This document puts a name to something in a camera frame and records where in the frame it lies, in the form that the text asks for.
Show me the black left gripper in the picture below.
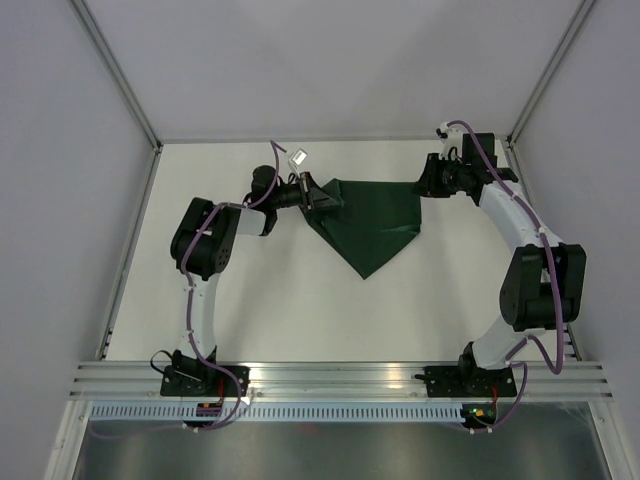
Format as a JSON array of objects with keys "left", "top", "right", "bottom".
[{"left": 270, "top": 172, "right": 341, "bottom": 213}]

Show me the green cloth napkin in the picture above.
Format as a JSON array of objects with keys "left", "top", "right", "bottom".
[{"left": 304, "top": 179, "right": 422, "bottom": 279}]

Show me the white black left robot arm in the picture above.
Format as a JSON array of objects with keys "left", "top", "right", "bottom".
[{"left": 160, "top": 165, "right": 341, "bottom": 399}]

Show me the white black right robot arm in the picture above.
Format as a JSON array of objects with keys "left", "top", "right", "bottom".
[{"left": 414, "top": 125, "right": 587, "bottom": 398}]

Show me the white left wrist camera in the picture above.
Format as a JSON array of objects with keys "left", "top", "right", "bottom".
[{"left": 288, "top": 148, "right": 307, "bottom": 169}]

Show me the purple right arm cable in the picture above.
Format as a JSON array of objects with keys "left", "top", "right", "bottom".
[{"left": 447, "top": 119, "right": 566, "bottom": 436}]

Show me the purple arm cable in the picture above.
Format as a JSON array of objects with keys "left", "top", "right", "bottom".
[
  {"left": 447, "top": 119, "right": 566, "bottom": 436},
  {"left": 87, "top": 139, "right": 289, "bottom": 441}
]

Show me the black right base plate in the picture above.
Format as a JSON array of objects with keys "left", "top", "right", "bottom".
[{"left": 415, "top": 365, "right": 517, "bottom": 398}]

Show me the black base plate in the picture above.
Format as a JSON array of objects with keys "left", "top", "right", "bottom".
[
  {"left": 415, "top": 365, "right": 517, "bottom": 398},
  {"left": 160, "top": 365, "right": 250, "bottom": 398}
]

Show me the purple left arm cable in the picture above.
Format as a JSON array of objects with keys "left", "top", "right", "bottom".
[{"left": 87, "top": 139, "right": 289, "bottom": 441}]

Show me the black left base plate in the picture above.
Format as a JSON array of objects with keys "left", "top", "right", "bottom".
[{"left": 160, "top": 365, "right": 250, "bottom": 398}]

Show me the aluminium frame rail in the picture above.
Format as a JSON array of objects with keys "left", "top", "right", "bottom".
[{"left": 68, "top": 361, "right": 613, "bottom": 403}]

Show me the white slotted cable duct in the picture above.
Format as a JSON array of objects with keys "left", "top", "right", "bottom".
[{"left": 90, "top": 401, "right": 463, "bottom": 423}]

